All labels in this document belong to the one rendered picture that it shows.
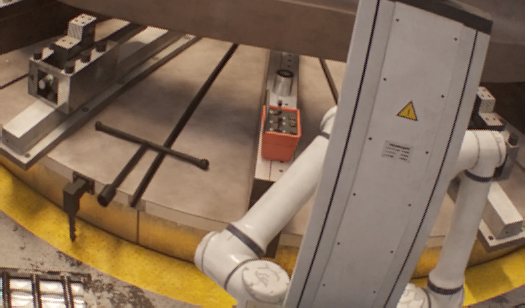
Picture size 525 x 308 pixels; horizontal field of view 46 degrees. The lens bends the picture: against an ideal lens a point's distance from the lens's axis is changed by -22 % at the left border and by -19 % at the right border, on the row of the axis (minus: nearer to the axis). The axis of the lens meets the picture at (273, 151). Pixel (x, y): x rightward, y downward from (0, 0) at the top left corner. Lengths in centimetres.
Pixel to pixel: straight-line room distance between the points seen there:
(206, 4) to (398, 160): 163
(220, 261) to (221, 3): 127
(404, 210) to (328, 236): 22
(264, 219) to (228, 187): 89
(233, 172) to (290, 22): 73
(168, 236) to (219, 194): 30
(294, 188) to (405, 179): 67
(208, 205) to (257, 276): 93
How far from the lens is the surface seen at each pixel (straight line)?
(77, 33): 348
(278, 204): 243
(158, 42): 418
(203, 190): 326
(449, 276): 239
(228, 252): 239
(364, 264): 203
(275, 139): 278
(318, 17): 319
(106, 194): 309
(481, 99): 350
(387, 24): 165
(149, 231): 330
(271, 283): 230
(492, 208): 343
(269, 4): 318
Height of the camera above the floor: 227
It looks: 33 degrees down
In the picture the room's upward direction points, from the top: 12 degrees clockwise
